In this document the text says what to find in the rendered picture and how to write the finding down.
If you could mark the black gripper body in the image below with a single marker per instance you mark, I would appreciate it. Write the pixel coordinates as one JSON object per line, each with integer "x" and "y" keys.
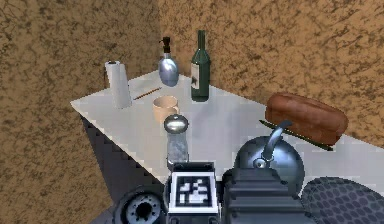
{"x": 141, "y": 208}

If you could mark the black mesh robot base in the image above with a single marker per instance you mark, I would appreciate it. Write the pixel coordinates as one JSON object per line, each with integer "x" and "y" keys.
{"x": 346, "y": 203}

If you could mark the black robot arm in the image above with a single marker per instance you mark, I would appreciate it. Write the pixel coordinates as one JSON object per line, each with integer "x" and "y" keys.
{"x": 246, "y": 196}

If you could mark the white kitchen counter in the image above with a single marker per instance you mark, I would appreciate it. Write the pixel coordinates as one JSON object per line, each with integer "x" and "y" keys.
{"x": 216, "y": 126}

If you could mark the glass salt shaker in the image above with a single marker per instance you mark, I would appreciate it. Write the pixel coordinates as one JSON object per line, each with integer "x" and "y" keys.
{"x": 177, "y": 143}

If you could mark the beige cup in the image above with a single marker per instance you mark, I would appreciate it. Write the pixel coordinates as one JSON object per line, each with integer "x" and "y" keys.
{"x": 164, "y": 108}

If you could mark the white paper towel roll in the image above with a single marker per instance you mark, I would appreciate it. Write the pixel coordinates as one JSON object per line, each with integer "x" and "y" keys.
{"x": 119, "y": 86}

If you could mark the dark grey kettle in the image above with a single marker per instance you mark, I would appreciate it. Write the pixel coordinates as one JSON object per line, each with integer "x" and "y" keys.
{"x": 270, "y": 160}

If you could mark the silver soap dispenser bottle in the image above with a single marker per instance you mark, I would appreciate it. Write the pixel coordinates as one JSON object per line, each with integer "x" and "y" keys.
{"x": 168, "y": 68}

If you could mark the dark green wine bottle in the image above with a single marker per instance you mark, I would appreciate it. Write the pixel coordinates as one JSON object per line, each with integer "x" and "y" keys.
{"x": 201, "y": 73}

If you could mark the brown bread loaf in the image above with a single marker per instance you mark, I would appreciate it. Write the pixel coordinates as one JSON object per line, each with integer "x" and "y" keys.
{"x": 305, "y": 118}

